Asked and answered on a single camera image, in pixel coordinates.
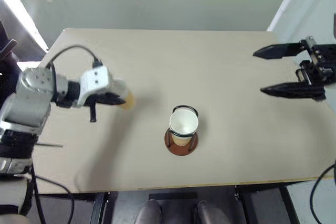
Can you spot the dark rounded robot foot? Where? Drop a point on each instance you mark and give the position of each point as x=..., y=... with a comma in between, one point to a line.
x=210, y=212
x=150, y=212

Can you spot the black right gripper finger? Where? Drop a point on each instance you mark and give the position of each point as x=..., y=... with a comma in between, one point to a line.
x=278, y=51
x=296, y=90

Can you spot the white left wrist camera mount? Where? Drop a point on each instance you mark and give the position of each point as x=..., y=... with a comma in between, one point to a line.
x=95, y=78

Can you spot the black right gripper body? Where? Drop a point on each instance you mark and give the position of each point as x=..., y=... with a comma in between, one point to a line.
x=319, y=60

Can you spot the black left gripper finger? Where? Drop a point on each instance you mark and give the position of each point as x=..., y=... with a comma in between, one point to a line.
x=115, y=100

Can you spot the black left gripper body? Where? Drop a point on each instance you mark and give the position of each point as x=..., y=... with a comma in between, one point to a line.
x=98, y=100

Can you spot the black equipment stand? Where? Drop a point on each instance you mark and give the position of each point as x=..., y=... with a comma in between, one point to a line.
x=6, y=47

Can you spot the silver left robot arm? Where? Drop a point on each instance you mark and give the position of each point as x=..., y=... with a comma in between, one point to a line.
x=29, y=103

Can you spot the white and tan paper cup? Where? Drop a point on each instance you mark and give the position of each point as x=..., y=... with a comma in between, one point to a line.
x=182, y=123
x=130, y=102

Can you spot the thin dark rod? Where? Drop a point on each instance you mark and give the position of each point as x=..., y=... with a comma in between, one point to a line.
x=50, y=145

